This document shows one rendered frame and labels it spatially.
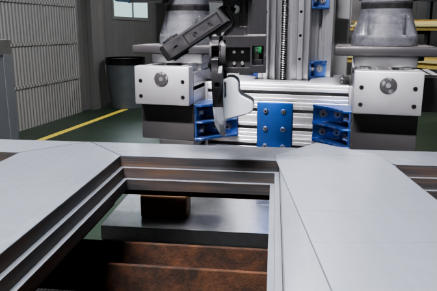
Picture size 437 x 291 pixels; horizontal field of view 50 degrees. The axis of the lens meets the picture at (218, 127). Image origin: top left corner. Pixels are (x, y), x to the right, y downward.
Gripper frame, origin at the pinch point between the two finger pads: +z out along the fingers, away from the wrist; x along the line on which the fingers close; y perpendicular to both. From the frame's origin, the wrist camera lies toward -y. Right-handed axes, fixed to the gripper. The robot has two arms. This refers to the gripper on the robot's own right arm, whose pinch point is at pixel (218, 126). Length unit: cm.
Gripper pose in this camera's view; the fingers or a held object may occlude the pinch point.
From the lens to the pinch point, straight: 71.4
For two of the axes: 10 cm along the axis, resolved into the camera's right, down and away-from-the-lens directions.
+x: 1.0, -1.9, 9.8
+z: 0.1, 9.8, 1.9
